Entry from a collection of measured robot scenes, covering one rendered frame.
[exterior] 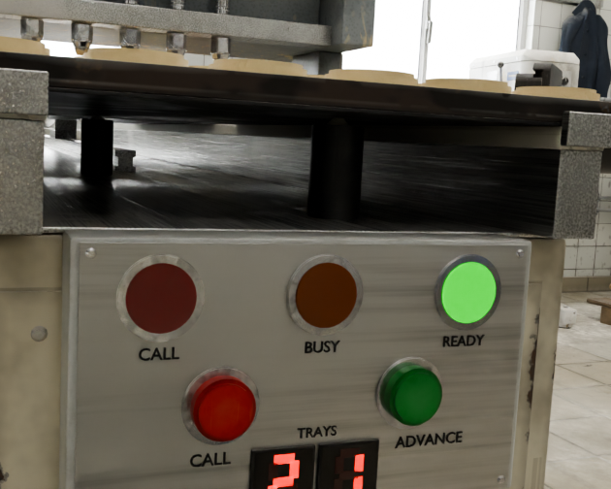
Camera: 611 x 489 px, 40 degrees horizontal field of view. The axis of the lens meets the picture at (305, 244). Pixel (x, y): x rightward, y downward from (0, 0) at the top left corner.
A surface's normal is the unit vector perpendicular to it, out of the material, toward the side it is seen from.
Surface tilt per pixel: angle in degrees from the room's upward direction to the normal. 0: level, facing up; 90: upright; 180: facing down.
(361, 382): 90
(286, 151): 90
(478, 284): 90
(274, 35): 90
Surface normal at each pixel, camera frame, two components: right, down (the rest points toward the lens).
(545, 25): 0.40, 0.13
